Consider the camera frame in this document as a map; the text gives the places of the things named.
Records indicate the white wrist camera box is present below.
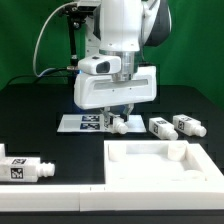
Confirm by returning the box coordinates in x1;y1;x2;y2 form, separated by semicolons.
78;54;121;75

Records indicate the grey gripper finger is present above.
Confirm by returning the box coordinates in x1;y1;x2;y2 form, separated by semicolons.
122;104;134;121
101;107;111;127

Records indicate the black camera stand pole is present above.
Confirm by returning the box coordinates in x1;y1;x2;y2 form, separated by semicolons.
59;4;84;86

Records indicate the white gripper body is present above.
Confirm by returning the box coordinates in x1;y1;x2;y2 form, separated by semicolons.
74;66;156;110

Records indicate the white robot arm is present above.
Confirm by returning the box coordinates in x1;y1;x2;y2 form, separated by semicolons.
74;0;172;128

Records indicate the white square tabletop part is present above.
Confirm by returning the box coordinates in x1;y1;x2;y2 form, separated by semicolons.
104;140;224;186

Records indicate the white left fence stub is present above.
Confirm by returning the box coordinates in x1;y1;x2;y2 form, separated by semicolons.
0;144;5;160

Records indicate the black cable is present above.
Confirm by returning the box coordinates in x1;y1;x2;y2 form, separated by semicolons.
3;67;78;91

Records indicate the white cable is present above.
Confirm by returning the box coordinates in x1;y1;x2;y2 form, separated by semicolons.
32;1;80;80

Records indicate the white front fence wall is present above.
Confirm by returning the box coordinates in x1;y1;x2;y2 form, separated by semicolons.
0;184;224;212

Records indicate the white marker sheet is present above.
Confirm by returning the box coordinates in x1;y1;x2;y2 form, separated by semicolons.
57;114;146;133

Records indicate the grey camera on stand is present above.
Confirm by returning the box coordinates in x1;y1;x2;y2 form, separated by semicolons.
77;0;101;11

